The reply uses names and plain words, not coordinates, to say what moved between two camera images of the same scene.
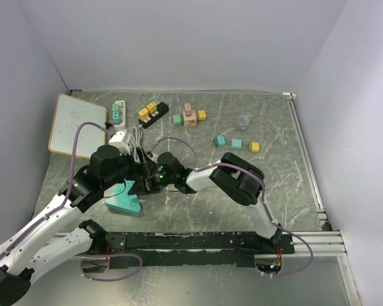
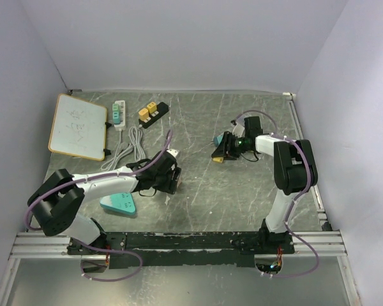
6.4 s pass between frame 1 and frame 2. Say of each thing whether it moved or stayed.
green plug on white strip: stayed
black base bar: stayed
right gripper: moved
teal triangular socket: moved
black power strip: stayed
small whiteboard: stayed
